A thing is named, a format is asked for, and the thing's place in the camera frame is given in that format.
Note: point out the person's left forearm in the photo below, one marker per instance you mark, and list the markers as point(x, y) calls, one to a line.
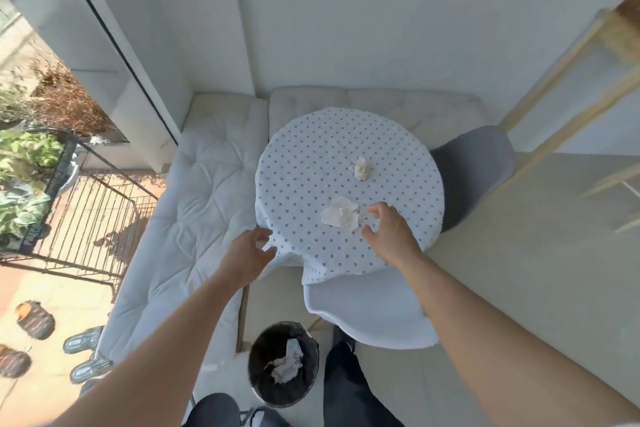
point(150, 356)

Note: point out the grey sneaker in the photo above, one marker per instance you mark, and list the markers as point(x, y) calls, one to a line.
point(90, 369)
point(84, 339)

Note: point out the black waste bin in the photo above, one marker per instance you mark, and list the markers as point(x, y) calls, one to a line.
point(282, 364)

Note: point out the flat crumpled white tissue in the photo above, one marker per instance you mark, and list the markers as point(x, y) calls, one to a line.
point(340, 214)

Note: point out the white plastic chair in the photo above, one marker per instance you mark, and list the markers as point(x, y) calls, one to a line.
point(370, 306)

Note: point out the green potted plants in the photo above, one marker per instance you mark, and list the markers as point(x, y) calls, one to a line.
point(22, 181)

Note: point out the person's left hand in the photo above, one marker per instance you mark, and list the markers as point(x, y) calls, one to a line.
point(240, 259)

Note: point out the person's grey shoe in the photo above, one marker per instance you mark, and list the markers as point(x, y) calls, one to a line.
point(260, 416)

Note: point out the person's right hand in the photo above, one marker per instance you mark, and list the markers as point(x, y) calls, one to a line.
point(395, 236)

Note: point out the person's dark trousers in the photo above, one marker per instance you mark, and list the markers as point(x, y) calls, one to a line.
point(350, 391)

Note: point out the person's right forearm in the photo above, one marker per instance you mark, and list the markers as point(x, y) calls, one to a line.
point(500, 351)

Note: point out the long white bench cushion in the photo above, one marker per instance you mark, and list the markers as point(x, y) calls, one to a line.
point(200, 211)

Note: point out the short white bench cushion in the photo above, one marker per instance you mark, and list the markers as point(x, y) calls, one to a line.
point(380, 104)

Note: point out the person's left thumb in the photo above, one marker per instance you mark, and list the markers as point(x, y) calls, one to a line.
point(267, 255)

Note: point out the black orange sandal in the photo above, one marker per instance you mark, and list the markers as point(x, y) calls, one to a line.
point(34, 319)
point(14, 362)

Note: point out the grey plastic chair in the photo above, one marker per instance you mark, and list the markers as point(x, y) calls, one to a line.
point(475, 166)

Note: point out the white dotted tablecloth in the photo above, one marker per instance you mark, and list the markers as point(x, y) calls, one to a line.
point(320, 176)

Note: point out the light wooden shelf frame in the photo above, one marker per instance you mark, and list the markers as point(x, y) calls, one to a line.
point(590, 101)

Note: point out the crumpled paper in bin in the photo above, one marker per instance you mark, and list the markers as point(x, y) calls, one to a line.
point(287, 361)

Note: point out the small balled white tissue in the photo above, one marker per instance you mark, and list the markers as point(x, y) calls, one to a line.
point(362, 168)

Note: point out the person's right thumb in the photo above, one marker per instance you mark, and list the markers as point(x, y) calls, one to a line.
point(369, 232)

